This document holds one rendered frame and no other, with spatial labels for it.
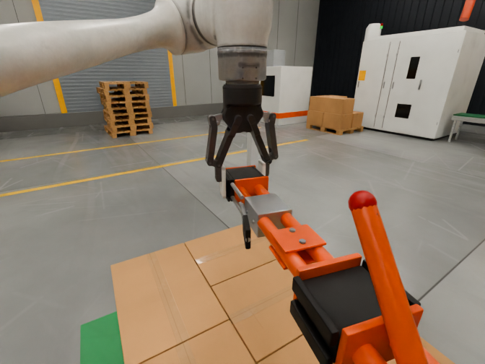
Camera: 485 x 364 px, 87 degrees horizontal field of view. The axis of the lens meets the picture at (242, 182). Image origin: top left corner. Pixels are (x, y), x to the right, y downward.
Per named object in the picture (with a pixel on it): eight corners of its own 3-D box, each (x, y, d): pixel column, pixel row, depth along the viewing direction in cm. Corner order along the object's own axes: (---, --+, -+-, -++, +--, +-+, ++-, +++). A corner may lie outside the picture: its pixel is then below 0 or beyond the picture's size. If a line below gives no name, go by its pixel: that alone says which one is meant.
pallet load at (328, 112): (362, 131, 718) (369, 97, 683) (339, 135, 666) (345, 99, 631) (328, 124, 811) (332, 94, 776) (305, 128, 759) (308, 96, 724)
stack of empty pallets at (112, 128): (155, 133, 692) (149, 81, 641) (111, 138, 636) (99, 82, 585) (143, 126, 791) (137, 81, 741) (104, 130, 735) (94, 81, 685)
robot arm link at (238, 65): (276, 47, 43) (273, 84, 45) (257, 51, 51) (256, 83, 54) (223, 45, 41) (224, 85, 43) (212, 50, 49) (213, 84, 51)
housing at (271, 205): (292, 232, 44) (294, 209, 42) (255, 238, 42) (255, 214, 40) (275, 212, 50) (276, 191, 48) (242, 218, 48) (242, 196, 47)
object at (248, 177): (268, 198, 55) (268, 176, 53) (235, 203, 53) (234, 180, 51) (254, 183, 63) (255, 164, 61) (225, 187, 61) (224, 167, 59)
